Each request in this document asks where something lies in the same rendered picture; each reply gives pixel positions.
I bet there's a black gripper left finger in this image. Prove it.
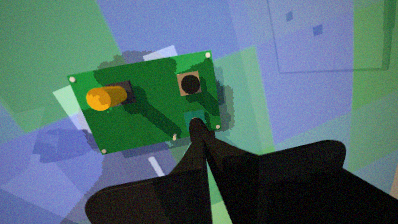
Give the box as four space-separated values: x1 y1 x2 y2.
85 134 213 224

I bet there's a green circuit board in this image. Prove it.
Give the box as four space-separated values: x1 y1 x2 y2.
66 50 222 155

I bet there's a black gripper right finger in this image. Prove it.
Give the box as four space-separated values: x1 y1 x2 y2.
201 133 346 224

